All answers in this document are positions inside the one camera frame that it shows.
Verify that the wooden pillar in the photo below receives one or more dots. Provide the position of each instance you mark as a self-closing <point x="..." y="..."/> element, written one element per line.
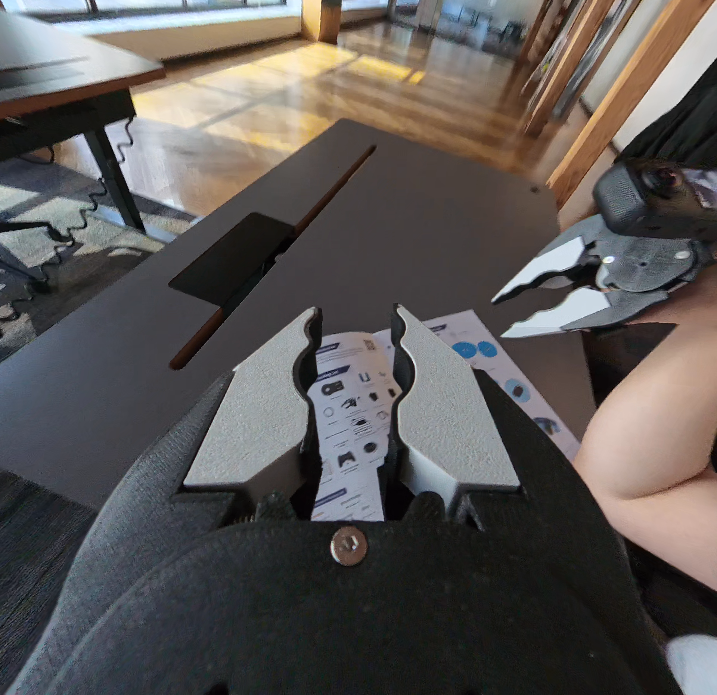
<point x="322" y="11"/>

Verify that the white printed instruction sheet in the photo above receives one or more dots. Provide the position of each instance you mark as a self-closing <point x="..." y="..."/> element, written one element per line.
<point x="358" y="403"/>

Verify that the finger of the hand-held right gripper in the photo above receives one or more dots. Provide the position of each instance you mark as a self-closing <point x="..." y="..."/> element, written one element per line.
<point x="552" y="266"/>
<point x="560" y="314"/>

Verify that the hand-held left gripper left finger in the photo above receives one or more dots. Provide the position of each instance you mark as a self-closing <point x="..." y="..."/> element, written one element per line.
<point x="252" y="426"/>

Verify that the black chair base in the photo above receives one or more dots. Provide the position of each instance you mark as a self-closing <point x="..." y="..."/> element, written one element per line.
<point x="22" y="263"/>

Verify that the black desk with wooden edge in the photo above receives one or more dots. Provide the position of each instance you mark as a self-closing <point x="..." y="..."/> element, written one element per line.
<point x="56" y="73"/>

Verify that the person's right forearm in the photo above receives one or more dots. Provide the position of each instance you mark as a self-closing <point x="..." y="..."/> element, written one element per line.
<point x="644" y="426"/>

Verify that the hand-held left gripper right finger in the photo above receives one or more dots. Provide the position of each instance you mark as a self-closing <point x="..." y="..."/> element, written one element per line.
<point x="448" y="415"/>

